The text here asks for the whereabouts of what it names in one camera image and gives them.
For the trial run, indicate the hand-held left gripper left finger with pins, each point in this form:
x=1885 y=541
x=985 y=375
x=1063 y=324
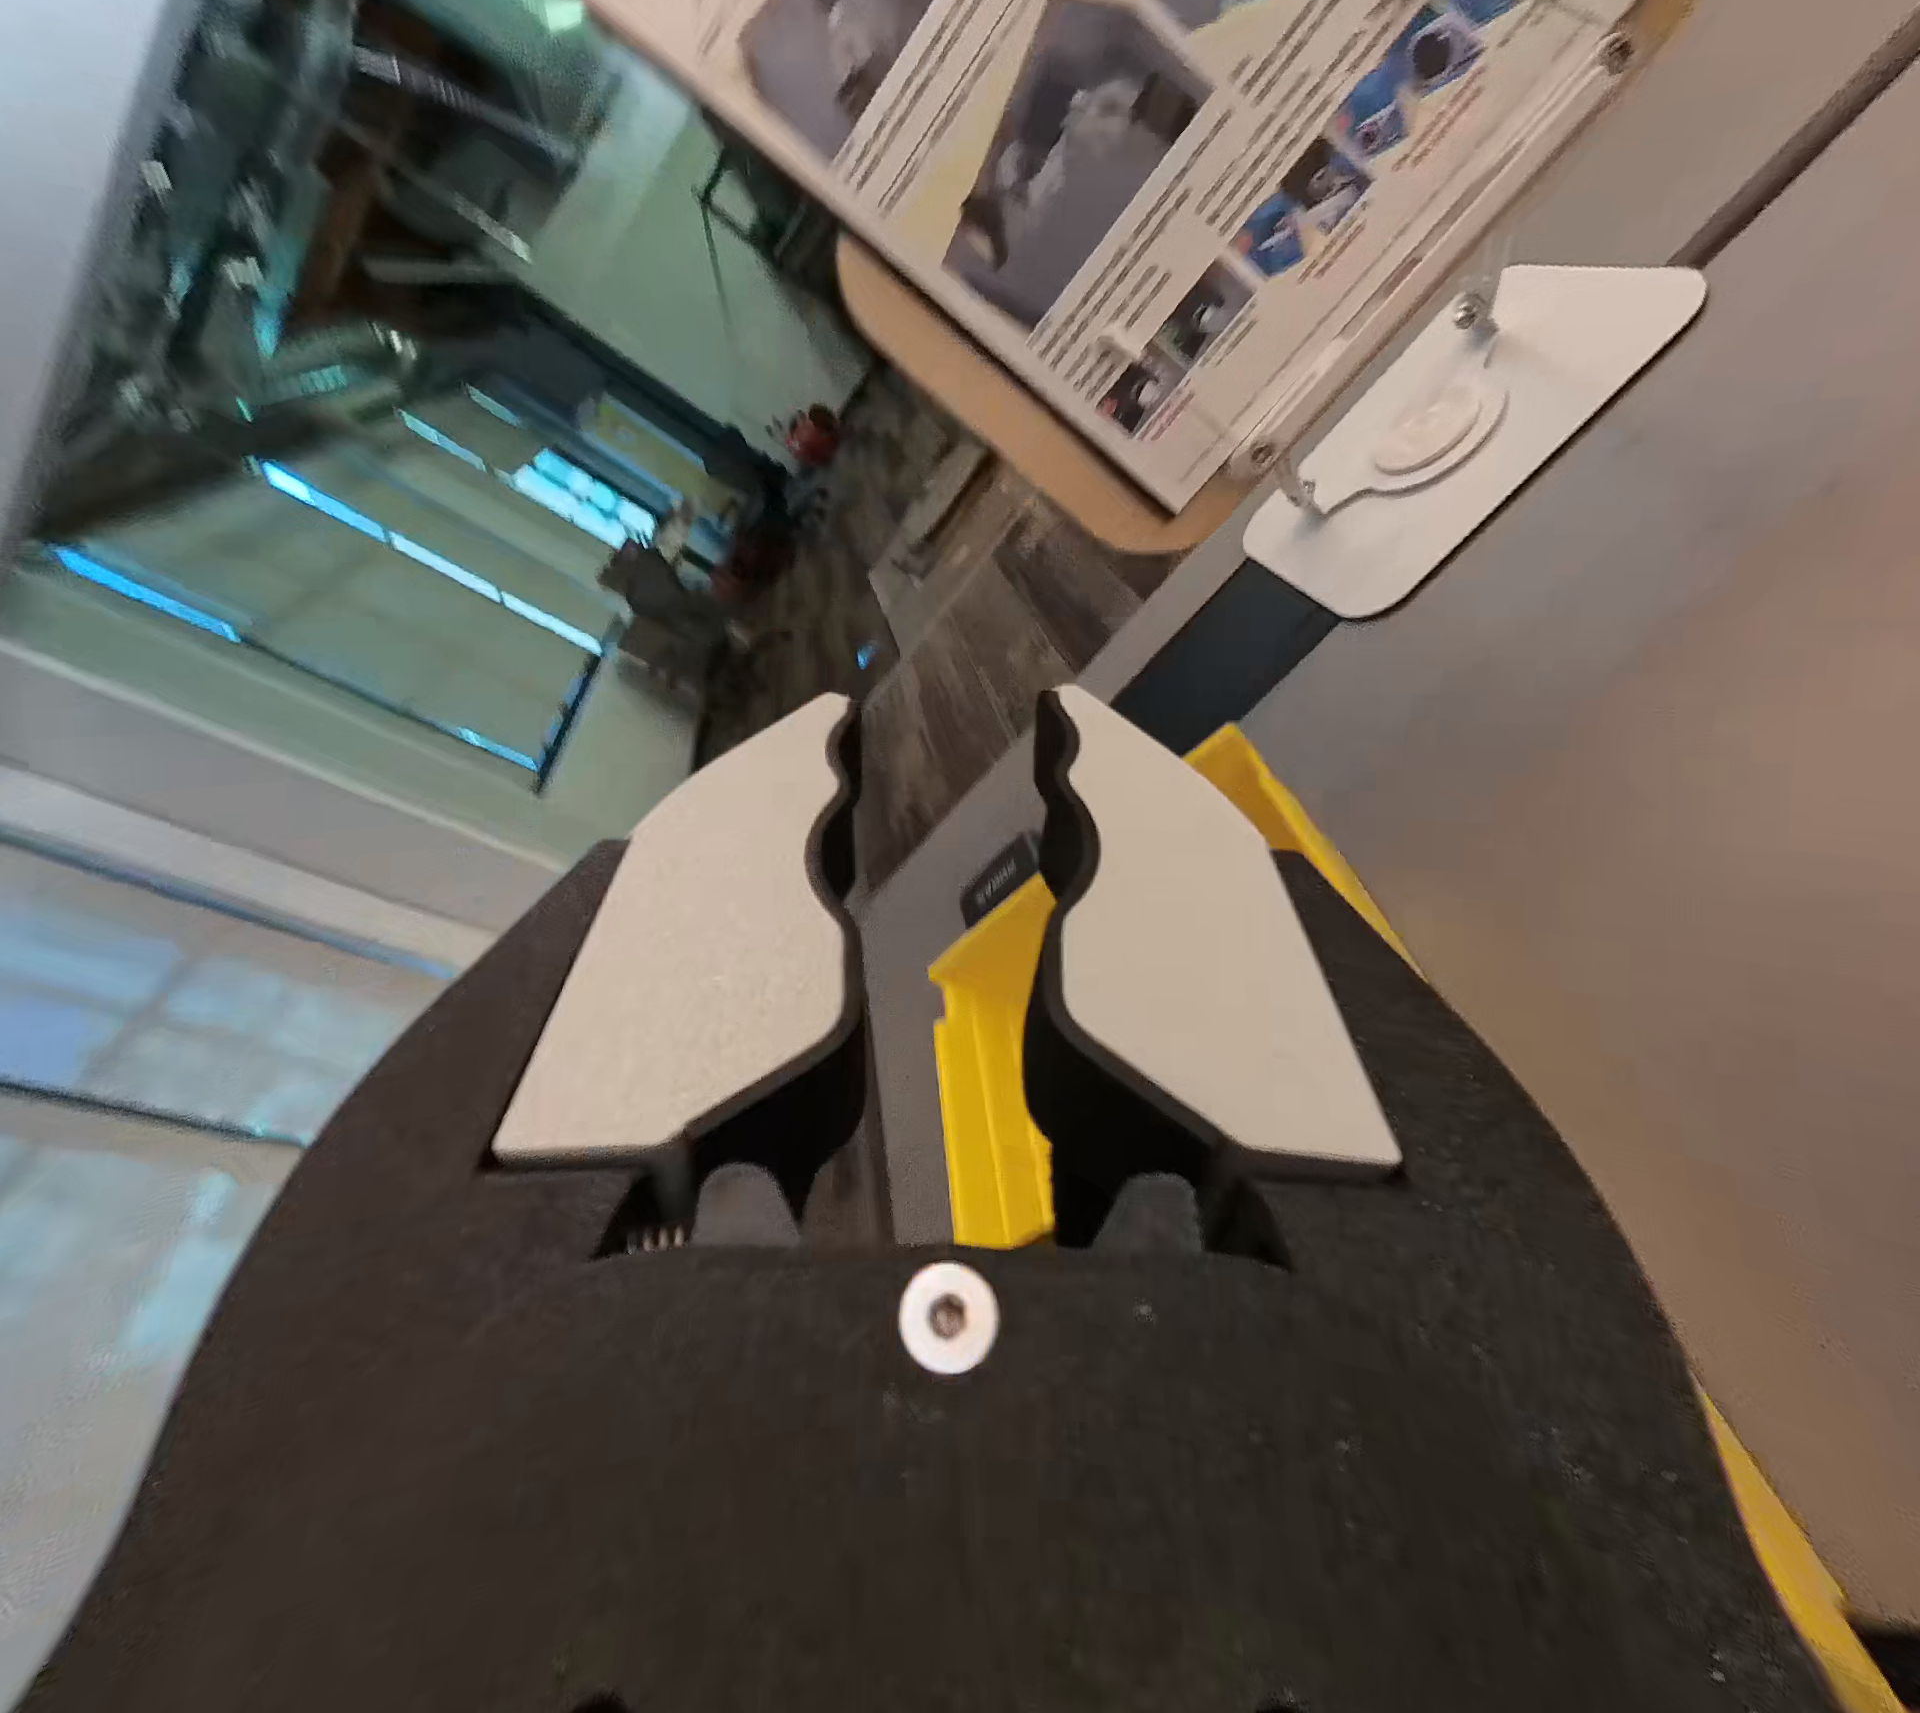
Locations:
x=676 y=993

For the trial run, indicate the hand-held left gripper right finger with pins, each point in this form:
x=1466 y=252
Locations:
x=1216 y=993

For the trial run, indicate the yellow plastic bin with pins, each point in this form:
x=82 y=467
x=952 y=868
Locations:
x=985 y=1083

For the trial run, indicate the black bin divider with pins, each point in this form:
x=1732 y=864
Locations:
x=1001 y=879

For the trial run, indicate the white sign base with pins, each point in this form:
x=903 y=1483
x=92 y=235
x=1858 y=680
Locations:
x=1500 y=395

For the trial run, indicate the printed instruction sheet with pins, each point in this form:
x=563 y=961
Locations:
x=1201 y=65

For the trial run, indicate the white pillar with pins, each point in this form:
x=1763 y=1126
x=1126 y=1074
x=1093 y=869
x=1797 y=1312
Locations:
x=91 y=95

